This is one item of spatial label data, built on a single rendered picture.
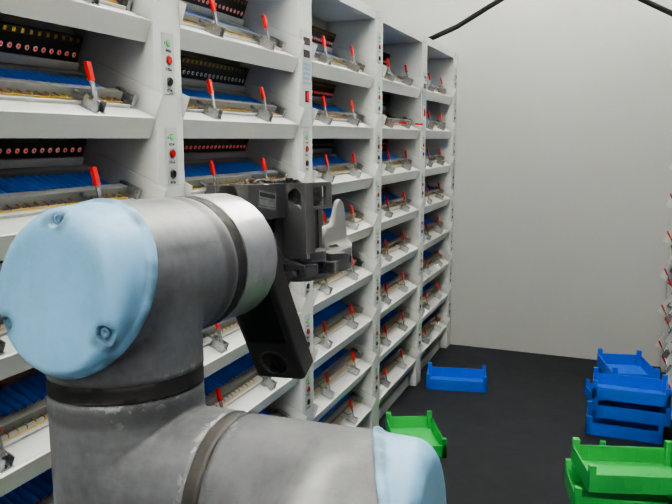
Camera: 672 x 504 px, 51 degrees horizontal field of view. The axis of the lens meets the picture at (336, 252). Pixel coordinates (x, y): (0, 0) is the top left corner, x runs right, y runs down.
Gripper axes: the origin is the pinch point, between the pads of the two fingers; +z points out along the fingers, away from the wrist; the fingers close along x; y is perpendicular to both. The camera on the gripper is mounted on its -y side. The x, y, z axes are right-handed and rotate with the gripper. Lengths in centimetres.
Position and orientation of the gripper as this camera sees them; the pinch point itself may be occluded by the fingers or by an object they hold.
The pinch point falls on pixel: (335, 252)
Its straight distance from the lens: 69.7
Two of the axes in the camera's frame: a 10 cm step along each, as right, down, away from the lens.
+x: -9.2, -0.3, 4.0
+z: 4.0, -1.1, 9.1
